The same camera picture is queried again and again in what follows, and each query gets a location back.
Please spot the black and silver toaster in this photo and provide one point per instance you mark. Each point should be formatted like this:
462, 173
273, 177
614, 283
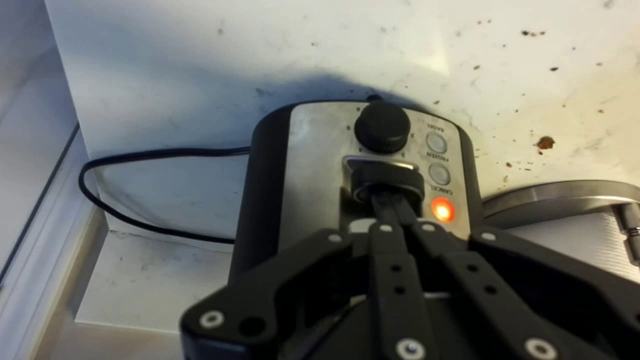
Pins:
267, 200

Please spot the white paper towel roll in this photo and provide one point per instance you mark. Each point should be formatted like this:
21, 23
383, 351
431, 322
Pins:
553, 198

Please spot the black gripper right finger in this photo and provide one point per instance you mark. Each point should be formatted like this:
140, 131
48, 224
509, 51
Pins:
481, 287

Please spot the black toaster lever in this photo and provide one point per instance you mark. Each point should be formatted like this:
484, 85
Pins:
387, 174

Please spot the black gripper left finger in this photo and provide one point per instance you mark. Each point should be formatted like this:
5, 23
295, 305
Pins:
393, 287

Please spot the round toaster button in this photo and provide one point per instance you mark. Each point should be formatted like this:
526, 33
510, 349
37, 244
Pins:
436, 142
444, 211
439, 174

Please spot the black toaster dial knob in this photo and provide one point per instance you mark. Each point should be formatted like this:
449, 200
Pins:
383, 127

